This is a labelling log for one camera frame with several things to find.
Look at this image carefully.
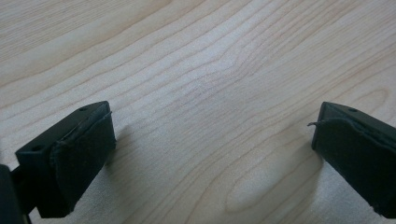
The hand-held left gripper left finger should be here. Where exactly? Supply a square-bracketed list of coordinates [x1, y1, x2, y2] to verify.
[14, 100, 118, 219]

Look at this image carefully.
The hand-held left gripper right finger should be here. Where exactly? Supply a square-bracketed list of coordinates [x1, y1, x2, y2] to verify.
[307, 101, 396, 219]

